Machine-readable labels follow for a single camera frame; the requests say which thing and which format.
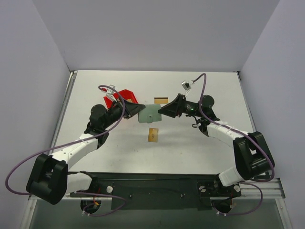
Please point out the gold card with magnetic stripe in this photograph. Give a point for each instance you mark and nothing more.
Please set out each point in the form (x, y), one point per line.
(161, 100)

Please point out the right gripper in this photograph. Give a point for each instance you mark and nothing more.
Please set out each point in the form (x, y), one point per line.
(179, 105)

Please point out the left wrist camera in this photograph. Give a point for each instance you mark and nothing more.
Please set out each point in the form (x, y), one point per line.
(110, 93)

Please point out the gold VIP card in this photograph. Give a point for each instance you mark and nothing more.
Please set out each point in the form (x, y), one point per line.
(153, 135)

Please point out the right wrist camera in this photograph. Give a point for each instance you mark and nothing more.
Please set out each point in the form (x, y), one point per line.
(187, 86)

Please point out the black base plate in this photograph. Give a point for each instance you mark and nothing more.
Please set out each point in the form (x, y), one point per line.
(105, 183)

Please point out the red plastic bin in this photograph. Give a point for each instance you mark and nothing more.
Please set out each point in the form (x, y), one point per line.
(126, 94)

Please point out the aluminium frame rail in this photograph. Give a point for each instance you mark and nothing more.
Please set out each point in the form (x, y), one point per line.
(253, 190)

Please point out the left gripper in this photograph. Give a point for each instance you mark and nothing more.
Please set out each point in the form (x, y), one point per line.
(126, 109)

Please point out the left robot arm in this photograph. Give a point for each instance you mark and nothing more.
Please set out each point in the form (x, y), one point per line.
(50, 178)

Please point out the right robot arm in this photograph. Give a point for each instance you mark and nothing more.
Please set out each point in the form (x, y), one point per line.
(251, 153)

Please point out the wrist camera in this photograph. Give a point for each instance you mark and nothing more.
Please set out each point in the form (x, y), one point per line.
(187, 86)
(110, 93)

